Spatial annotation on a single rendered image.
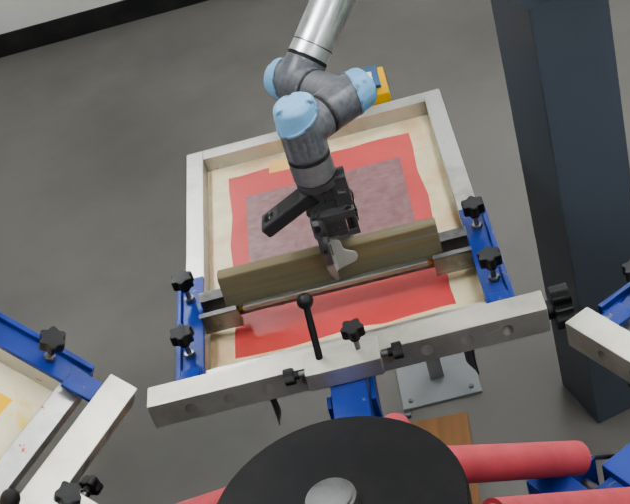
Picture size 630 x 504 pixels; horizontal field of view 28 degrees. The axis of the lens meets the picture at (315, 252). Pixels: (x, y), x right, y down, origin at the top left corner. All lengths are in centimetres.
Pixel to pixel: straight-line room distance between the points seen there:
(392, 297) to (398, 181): 37
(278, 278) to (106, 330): 191
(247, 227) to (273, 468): 113
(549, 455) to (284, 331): 72
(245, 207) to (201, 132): 232
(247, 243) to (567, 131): 74
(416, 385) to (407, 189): 105
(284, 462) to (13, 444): 59
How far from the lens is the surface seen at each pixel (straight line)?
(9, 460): 199
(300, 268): 226
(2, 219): 493
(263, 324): 234
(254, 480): 154
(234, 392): 211
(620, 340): 200
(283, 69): 224
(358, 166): 268
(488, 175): 425
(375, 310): 229
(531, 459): 173
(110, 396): 200
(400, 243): 225
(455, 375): 351
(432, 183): 257
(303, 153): 210
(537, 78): 269
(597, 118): 280
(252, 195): 270
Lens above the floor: 240
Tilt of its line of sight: 36 degrees down
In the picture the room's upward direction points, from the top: 18 degrees counter-clockwise
